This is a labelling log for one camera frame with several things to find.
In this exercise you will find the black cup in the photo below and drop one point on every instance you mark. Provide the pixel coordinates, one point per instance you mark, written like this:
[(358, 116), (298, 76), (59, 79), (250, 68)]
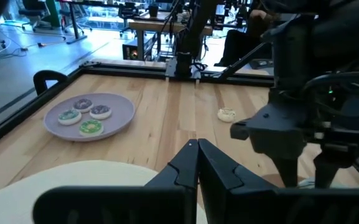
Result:
[(153, 11)]

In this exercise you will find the white woven round placemat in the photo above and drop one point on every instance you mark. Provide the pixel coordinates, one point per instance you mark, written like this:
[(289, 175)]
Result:
[(73, 177)]

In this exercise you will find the large purple plate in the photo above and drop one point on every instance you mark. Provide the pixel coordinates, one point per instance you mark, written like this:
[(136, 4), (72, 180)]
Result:
[(120, 115)]

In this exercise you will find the black diagonal brace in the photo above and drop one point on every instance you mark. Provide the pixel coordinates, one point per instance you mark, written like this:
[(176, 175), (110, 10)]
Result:
[(244, 60)]

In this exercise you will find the black computer tower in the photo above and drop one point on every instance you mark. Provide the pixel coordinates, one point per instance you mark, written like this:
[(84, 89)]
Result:
[(135, 49)]

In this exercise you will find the wooden desk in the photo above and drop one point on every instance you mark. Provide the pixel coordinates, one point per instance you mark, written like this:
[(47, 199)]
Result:
[(154, 25)]

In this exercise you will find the small white sprinkled donut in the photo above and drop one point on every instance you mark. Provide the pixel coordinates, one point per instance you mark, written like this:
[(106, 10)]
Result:
[(226, 115)]

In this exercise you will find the small green iced donut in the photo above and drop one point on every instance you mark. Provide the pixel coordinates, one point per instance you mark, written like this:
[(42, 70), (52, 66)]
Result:
[(84, 128)]

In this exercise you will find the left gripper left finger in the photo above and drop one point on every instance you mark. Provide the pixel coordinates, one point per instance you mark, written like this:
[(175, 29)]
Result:
[(183, 168)]

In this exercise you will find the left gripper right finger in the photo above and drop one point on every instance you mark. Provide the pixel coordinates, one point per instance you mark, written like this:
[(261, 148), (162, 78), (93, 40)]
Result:
[(216, 174)]

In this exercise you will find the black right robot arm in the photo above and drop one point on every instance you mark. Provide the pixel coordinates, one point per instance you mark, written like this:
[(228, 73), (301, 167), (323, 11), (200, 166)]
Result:
[(291, 46)]

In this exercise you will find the black chair back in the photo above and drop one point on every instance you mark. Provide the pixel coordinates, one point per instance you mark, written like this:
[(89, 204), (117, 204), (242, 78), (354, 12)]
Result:
[(39, 79)]

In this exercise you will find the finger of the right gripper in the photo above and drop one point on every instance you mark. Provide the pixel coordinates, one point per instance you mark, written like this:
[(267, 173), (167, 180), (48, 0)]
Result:
[(331, 165), (288, 171)]

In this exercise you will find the person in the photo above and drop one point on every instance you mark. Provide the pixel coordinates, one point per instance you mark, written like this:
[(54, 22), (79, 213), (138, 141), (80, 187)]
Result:
[(238, 43)]

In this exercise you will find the small chocolate iced donut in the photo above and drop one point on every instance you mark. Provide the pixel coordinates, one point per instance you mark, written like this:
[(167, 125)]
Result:
[(82, 105), (100, 112)]

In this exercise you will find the black desk leg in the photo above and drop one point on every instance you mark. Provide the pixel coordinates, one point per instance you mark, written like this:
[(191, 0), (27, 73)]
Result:
[(75, 21)]

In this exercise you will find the black office chair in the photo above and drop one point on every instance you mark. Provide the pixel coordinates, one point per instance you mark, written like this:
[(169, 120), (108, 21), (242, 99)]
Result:
[(36, 12), (127, 12)]

